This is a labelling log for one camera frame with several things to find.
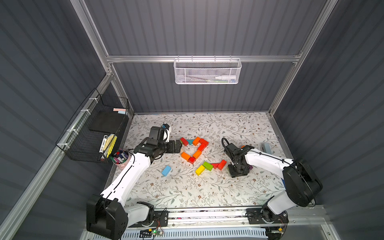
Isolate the orange rectangular block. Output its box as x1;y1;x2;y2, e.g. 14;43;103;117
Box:
193;137;201;146

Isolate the light blue block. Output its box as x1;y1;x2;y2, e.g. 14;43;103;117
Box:
162;166;172;177

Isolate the red rectangular block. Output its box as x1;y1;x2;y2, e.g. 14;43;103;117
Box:
198;144;207;152
199;139;209;146

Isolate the green block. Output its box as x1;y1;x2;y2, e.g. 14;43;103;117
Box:
202;162;214;171

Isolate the yellow block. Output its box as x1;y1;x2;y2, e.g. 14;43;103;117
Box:
195;165;206;176

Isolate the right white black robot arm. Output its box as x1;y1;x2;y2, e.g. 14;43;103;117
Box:
223;143;323;224

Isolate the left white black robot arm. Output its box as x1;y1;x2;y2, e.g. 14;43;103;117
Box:
86;124;181;240

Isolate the light blue eraser box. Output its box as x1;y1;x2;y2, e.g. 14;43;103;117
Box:
262;143;272;154

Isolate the pink pen cup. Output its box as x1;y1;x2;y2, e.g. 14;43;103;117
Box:
109;150;132;170

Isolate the yellow highlighter pack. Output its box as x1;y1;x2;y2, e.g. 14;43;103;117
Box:
103;134;118;159

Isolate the white marker in basket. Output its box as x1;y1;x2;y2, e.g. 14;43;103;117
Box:
215;75;238;84

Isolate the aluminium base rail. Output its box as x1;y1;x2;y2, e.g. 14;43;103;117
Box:
86;205;334;232

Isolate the white wire mesh basket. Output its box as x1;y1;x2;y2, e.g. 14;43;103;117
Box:
174;58;242;85

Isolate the black wire mesh basket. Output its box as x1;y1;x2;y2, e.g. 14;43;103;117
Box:
57;89;130;164

